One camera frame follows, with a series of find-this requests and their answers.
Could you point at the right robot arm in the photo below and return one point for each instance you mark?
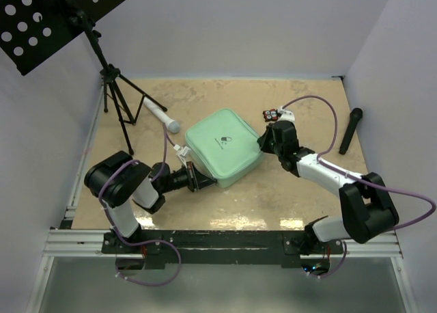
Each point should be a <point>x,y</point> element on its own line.
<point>366,209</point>

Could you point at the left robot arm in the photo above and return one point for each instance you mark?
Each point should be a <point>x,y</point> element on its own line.
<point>119,181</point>

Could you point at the mint green medicine case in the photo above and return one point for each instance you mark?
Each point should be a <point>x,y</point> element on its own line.
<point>224,146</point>

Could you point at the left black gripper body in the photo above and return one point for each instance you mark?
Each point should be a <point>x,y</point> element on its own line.
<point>179,180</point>

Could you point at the white microphone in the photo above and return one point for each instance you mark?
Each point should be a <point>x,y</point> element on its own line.
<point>171,125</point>

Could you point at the black base frame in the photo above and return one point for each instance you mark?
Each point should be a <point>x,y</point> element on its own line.
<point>155,249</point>

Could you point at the red owl toy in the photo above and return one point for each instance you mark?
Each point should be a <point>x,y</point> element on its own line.
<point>271,115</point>

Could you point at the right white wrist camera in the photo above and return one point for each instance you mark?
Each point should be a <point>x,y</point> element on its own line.
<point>285,115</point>

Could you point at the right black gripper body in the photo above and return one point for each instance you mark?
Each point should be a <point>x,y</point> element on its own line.
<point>278,150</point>

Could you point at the black microphone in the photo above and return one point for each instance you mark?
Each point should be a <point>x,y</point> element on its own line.
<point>355,116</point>

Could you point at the black perforated music stand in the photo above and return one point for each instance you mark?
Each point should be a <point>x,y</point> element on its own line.
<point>32,31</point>

